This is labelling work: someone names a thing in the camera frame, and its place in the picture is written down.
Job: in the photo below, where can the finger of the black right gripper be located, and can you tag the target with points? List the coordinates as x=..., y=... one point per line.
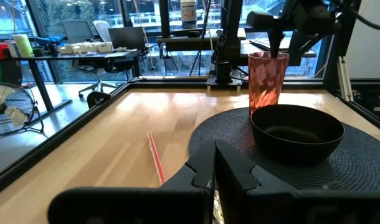
x=300, y=43
x=276, y=43

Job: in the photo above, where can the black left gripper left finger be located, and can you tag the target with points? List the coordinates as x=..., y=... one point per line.
x=131, y=205

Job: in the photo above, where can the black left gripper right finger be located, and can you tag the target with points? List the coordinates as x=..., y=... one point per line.
x=271, y=205

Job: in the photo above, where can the orange translucent plastic cup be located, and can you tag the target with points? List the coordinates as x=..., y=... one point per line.
x=264, y=84

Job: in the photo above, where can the red drinking straw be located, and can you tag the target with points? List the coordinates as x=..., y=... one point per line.
x=155, y=155

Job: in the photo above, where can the black round bowl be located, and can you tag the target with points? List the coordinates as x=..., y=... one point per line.
x=296, y=146

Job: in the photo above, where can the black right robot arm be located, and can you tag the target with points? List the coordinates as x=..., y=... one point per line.
x=230, y=46

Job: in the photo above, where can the black computer mouse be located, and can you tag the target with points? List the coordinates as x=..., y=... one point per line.
x=193, y=34

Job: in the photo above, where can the white labelled bottle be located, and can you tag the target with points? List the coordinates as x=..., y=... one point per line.
x=188, y=11

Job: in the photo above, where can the black round woven placemat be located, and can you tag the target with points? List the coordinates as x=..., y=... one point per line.
x=358, y=161

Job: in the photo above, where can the grey office desk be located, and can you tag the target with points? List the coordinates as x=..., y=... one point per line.
x=177, y=42

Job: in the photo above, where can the black monitor pole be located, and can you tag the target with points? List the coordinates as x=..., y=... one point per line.
x=164, y=18

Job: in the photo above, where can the open black laptop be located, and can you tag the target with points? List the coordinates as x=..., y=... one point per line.
x=126, y=37

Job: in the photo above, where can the black floor fan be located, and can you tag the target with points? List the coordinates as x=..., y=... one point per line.
x=9, y=109

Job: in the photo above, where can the black desk with clutter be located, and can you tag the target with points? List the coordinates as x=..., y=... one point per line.
x=84, y=57

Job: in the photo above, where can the white storage tray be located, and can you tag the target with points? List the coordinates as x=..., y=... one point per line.
x=84, y=47

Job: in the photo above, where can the white office chair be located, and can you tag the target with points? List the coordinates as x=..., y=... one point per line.
x=102, y=29

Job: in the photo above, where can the small black cup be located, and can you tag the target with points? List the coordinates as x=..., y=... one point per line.
x=38, y=51

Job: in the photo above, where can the grey office chair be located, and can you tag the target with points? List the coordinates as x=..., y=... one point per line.
x=78, y=31

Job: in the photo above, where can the pale green cylinder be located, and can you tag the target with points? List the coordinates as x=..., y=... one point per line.
x=23, y=45

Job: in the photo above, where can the white metal rail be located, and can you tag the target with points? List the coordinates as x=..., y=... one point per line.
x=345, y=81

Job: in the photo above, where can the black aluminium table frame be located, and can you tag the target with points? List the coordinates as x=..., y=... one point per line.
x=68, y=129

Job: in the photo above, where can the black frame clamp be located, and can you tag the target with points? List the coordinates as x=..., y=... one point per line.
x=96, y=98

